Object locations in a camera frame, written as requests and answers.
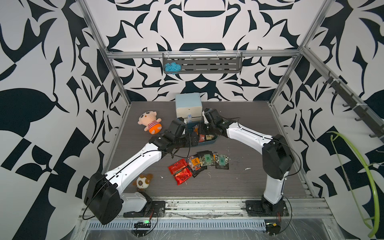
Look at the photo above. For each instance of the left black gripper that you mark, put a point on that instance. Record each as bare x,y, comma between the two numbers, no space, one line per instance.
193,139

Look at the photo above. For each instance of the lower red tea bag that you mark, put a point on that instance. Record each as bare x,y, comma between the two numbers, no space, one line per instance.
182,176

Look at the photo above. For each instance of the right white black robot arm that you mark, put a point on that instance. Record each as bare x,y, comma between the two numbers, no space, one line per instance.
277,156

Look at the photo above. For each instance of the pink plush doll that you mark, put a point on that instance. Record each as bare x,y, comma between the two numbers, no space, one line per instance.
151,123

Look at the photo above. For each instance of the right controller board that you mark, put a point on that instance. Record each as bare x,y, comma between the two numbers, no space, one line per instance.
273,229

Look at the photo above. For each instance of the orange label tea bag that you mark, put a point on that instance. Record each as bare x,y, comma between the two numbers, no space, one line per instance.
194,163

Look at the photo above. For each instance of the white blue drawer cabinet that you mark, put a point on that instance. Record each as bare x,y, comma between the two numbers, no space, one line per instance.
189,107

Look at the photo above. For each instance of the black tea bag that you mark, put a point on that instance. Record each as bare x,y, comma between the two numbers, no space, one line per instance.
198,171

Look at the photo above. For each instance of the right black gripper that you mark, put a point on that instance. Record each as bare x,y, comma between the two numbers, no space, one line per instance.
200,126

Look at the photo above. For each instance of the green label tea bag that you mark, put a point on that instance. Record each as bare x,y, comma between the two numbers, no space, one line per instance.
208,158
222,162

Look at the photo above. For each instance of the grey wall shelf rack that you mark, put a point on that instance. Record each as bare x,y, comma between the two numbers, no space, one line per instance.
215,62

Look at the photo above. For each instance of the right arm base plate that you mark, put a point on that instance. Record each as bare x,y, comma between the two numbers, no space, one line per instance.
263,208

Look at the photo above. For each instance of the left controller board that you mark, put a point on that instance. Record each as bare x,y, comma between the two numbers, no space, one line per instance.
143,225

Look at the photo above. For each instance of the blue scrunchie bundle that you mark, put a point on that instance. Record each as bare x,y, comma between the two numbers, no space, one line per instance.
172,68

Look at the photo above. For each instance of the controller board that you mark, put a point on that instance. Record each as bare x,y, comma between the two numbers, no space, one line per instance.
273,229
143,225

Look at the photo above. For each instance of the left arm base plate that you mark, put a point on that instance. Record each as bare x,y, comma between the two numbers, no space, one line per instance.
150,209

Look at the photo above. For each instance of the black hook rail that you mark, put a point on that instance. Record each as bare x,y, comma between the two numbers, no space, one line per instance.
353,102

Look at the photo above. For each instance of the teal plastic storage box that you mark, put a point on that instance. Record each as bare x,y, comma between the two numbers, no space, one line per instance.
199,134

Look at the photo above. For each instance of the brown white plush toy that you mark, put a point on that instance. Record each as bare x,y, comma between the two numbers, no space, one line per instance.
143,182

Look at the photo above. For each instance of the white cable duct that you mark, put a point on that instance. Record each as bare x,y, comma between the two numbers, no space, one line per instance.
226,224

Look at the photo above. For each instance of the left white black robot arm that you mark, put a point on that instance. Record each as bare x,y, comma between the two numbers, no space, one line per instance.
104,193

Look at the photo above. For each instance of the pink label tea bag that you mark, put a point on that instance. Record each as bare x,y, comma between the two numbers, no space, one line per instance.
202,138

